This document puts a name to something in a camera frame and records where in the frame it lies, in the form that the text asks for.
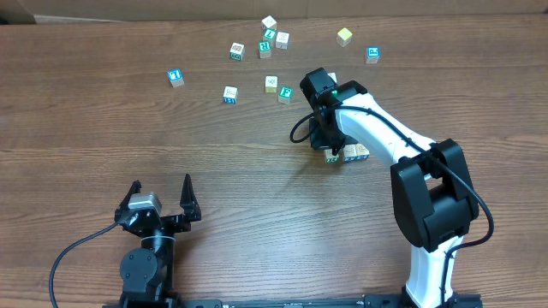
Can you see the blue P letter block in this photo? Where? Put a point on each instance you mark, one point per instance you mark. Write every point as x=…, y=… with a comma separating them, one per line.
x=372, y=54

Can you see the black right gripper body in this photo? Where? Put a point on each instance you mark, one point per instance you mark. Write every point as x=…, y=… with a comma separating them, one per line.
x=326, y=136

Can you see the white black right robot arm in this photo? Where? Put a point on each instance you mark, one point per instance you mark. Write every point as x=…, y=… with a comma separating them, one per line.
x=433, y=196

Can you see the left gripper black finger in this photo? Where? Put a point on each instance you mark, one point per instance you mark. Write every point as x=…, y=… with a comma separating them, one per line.
x=135, y=188
x=188, y=201

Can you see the green B letter block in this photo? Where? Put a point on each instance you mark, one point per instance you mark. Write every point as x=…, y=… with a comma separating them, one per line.
x=237, y=51

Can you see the green R letter block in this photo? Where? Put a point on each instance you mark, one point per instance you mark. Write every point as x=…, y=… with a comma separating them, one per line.
x=330, y=157

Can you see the plain wooden block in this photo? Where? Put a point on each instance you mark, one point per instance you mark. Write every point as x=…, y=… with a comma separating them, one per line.
x=230, y=95
x=269, y=23

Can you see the yellow-top wooden block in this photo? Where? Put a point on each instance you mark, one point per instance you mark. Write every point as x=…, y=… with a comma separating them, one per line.
x=362, y=153

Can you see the yellow-top block far right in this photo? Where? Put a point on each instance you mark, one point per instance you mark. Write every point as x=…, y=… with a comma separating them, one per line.
x=344, y=37

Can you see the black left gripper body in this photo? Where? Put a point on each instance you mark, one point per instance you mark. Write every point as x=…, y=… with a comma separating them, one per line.
x=173, y=224

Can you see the plain top wooden block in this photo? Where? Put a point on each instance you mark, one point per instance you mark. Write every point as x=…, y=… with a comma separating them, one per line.
x=230, y=95

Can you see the blue D letter block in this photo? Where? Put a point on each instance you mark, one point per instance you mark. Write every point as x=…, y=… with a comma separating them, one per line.
x=333, y=77

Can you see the green F letter block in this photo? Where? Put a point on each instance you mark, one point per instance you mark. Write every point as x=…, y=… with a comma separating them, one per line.
x=285, y=95

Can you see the yellow-sided wooden block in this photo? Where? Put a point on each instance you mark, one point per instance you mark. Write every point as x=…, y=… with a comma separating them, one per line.
x=271, y=84

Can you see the blue-top block far left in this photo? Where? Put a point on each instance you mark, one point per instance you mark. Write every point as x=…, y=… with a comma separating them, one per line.
x=175, y=77

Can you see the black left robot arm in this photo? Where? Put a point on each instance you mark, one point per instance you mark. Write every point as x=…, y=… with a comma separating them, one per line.
x=147, y=272

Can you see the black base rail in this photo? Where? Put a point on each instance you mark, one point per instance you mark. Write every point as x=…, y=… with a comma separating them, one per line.
x=299, y=303

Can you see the rear plain wooden block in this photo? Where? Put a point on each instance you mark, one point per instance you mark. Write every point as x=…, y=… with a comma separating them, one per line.
x=269, y=23

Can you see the green L letter block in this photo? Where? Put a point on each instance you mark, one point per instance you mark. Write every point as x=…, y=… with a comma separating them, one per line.
x=270, y=35

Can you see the blue T letter block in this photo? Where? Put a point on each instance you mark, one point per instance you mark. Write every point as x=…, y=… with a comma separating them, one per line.
x=349, y=153

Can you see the green-top R block rear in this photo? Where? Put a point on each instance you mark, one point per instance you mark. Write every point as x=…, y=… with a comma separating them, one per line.
x=264, y=49

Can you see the blue-sided wooden block rear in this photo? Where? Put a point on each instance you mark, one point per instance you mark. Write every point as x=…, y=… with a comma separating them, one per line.
x=282, y=41

